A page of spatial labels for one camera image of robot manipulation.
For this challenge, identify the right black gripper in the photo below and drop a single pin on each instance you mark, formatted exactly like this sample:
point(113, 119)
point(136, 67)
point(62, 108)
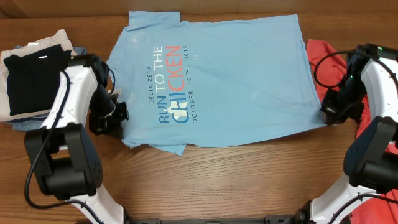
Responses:
point(336, 115)

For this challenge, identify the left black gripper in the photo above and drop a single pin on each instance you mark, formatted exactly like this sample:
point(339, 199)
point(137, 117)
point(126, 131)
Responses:
point(116, 124)

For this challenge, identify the light blue printed t-shirt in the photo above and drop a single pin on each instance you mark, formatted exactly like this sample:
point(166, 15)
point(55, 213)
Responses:
point(213, 84)

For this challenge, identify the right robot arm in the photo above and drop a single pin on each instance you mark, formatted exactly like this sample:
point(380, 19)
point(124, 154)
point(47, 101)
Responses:
point(369, 171)

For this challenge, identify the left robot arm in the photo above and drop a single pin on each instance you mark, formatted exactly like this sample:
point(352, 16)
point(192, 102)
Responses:
point(65, 166)

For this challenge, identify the red t-shirt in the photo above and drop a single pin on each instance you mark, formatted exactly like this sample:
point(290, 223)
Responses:
point(330, 72)

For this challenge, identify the folded blue jeans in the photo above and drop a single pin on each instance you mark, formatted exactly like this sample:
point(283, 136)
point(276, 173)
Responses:
point(26, 124)

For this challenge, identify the black folded shirt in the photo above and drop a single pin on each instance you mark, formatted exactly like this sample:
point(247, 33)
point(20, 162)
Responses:
point(31, 82)

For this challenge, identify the beige folded garment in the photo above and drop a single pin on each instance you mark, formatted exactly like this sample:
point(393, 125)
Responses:
point(60, 38)

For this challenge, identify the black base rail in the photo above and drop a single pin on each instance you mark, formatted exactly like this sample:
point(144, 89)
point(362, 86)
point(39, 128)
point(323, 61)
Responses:
point(269, 219)

